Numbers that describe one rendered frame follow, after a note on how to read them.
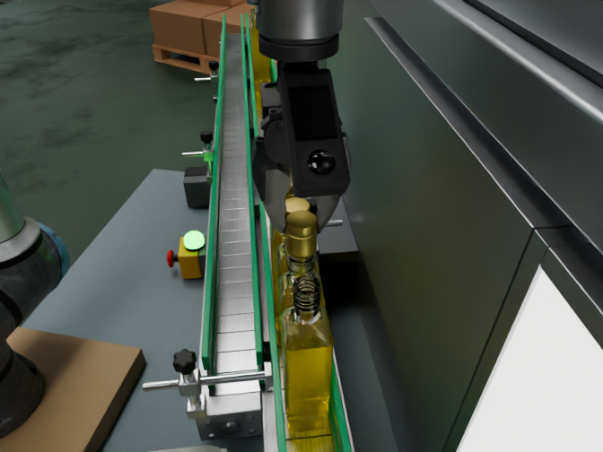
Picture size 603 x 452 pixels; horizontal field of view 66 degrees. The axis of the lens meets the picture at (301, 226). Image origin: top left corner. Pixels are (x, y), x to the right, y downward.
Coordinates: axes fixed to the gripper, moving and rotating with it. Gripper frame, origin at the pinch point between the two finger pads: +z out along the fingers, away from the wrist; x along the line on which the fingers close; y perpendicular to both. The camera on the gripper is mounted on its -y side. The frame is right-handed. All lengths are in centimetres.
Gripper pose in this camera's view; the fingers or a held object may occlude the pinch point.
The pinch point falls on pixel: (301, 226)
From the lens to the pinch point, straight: 51.3
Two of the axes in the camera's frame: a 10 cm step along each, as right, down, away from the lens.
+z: 0.0, 7.8, 6.3
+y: -1.1, -6.2, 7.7
